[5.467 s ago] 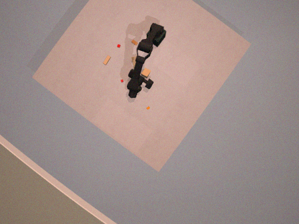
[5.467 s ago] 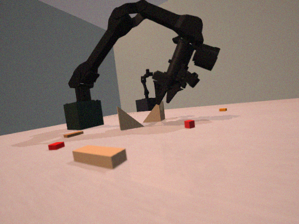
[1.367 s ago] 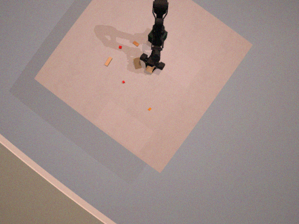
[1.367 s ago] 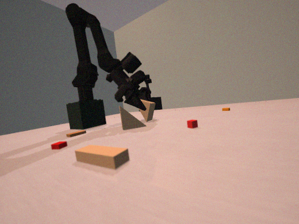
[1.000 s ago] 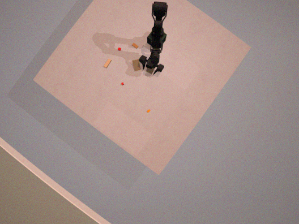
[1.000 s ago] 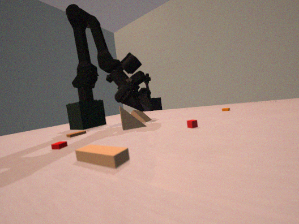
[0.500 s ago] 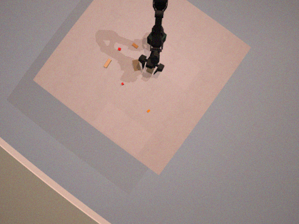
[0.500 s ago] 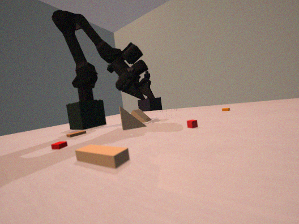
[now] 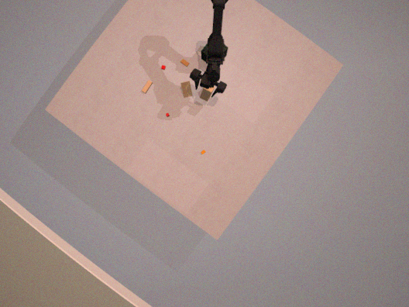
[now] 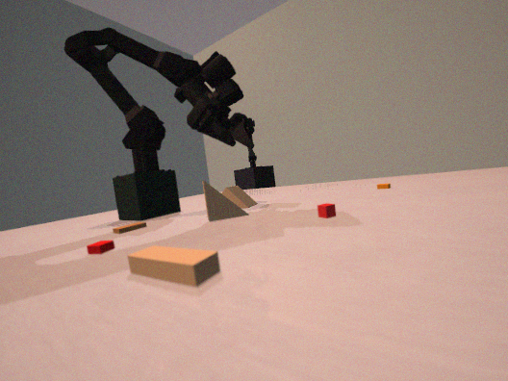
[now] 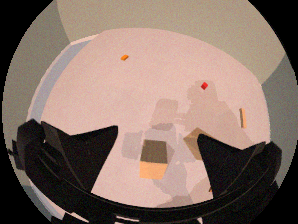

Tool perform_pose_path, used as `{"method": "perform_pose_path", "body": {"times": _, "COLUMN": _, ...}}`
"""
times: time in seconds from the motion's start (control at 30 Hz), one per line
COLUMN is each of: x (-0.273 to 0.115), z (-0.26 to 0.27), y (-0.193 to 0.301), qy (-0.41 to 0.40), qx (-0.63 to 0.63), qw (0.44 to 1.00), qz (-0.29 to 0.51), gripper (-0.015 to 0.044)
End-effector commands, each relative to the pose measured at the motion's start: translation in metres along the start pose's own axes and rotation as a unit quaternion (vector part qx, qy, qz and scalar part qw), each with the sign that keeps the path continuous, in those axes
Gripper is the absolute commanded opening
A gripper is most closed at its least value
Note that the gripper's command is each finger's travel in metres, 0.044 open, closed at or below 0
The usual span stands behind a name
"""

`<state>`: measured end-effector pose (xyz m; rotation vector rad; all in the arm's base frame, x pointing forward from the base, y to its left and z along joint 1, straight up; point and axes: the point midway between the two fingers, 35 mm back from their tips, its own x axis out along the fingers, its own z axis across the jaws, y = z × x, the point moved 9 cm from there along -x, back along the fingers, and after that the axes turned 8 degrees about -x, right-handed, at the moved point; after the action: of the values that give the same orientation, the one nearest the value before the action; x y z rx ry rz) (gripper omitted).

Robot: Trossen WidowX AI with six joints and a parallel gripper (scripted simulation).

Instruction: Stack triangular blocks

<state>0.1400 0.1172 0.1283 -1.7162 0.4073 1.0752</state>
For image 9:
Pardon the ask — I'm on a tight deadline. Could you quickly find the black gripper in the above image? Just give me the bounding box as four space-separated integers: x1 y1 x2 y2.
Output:
190 68 227 97

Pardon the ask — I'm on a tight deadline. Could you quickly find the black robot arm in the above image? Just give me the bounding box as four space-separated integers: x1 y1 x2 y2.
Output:
200 0 228 89

